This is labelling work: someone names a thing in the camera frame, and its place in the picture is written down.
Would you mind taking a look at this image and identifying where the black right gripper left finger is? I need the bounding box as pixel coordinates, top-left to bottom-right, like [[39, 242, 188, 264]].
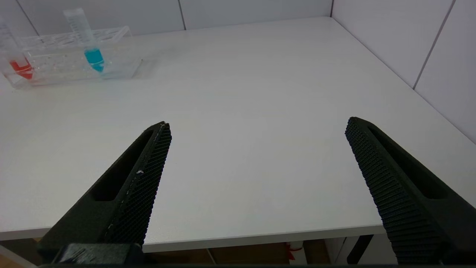
[[37, 121, 172, 248]]

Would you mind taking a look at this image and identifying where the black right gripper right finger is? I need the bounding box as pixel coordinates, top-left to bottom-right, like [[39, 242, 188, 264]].
[[345, 117, 476, 265]]

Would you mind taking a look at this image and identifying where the blue pigment test tube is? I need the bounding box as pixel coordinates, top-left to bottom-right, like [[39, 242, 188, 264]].
[[63, 8, 105, 73]]

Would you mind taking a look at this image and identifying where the clear acrylic test tube rack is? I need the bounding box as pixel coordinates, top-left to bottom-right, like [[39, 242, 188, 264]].
[[2, 25, 142, 89]]

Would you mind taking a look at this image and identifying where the red pigment test tube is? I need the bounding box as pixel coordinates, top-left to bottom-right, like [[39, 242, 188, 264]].
[[0, 22, 34, 80]]

